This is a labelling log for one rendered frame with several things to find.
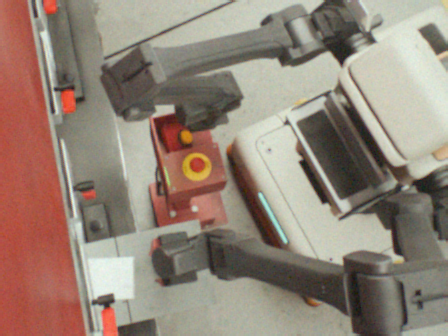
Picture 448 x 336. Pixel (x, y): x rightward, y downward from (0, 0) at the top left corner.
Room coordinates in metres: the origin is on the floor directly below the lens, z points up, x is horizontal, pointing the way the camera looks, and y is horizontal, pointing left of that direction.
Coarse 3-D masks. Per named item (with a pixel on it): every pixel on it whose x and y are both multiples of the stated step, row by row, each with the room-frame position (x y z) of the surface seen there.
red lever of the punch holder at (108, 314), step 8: (104, 296) 0.07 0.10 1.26; (112, 296) 0.07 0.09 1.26; (96, 304) 0.06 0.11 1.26; (104, 304) 0.06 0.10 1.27; (104, 312) 0.04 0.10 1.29; (112, 312) 0.04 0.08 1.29; (104, 320) 0.03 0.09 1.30; (112, 320) 0.03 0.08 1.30; (104, 328) 0.02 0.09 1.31; (112, 328) 0.02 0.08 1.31
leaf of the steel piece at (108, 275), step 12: (96, 264) 0.15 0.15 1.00; (108, 264) 0.15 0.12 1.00; (120, 264) 0.15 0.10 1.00; (132, 264) 0.15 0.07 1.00; (96, 276) 0.12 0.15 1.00; (108, 276) 0.13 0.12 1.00; (120, 276) 0.13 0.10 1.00; (132, 276) 0.13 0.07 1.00; (96, 288) 0.10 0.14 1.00; (108, 288) 0.10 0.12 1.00; (120, 288) 0.10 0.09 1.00; (132, 288) 0.11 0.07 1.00
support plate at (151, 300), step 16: (176, 224) 0.25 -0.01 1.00; (192, 224) 0.25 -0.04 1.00; (112, 240) 0.20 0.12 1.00; (128, 240) 0.20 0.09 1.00; (144, 240) 0.21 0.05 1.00; (96, 256) 0.16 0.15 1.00; (112, 256) 0.17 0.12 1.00; (128, 256) 0.17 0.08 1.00; (144, 256) 0.17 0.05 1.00; (144, 272) 0.14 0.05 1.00; (208, 272) 0.15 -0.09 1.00; (144, 288) 0.11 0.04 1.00; (160, 288) 0.11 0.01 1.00; (176, 288) 0.11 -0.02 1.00; (192, 288) 0.12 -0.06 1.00; (208, 288) 0.12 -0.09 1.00; (112, 304) 0.07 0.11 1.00; (144, 304) 0.08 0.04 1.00; (160, 304) 0.08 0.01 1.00; (176, 304) 0.08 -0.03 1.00; (192, 304) 0.09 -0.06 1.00; (208, 304) 0.09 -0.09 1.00; (128, 320) 0.04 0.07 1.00
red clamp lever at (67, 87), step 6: (60, 84) 0.45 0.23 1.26; (66, 84) 0.45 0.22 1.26; (72, 84) 0.45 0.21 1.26; (54, 90) 0.44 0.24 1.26; (60, 90) 0.44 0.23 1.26; (66, 90) 0.43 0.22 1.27; (72, 90) 0.44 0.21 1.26; (66, 96) 0.41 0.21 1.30; (72, 96) 0.42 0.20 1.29; (66, 102) 0.40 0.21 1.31; (72, 102) 0.40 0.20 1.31; (66, 108) 0.38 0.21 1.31; (72, 108) 0.39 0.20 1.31
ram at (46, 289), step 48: (0, 0) 0.37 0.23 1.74; (0, 48) 0.29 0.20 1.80; (0, 96) 0.22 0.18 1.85; (0, 144) 0.16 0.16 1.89; (48, 144) 0.27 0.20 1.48; (0, 192) 0.11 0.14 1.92; (48, 192) 0.18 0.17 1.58; (0, 240) 0.07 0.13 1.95; (48, 240) 0.11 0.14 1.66; (0, 288) 0.03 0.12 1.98; (48, 288) 0.05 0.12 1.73
